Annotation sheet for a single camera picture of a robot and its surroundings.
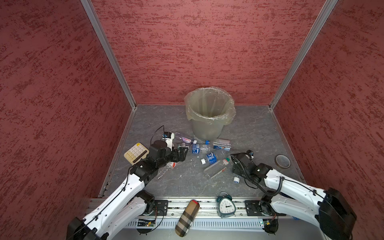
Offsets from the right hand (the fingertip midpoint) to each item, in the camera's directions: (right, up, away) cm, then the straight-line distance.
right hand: (236, 171), depth 85 cm
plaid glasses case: (-28, -16, -16) cm, 36 cm away
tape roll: (+31, +4, +7) cm, 32 cm away
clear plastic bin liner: (-14, +38, +18) cm, 44 cm away
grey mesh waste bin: (-14, +38, +18) cm, 44 cm away
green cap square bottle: (-11, +2, +2) cm, 11 cm away
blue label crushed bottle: (-15, +8, +1) cm, 16 cm away
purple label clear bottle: (-31, +17, +11) cm, 37 cm away
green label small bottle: (-30, +17, -16) cm, 38 cm away
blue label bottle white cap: (-23, +13, +5) cm, 26 cm away
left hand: (-32, +13, -7) cm, 35 cm away
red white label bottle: (-44, 0, 0) cm, 44 cm away
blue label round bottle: (-1, -3, -5) cm, 6 cm away
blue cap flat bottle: (-6, +14, +13) cm, 20 cm away
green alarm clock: (-9, -13, -14) cm, 20 cm away
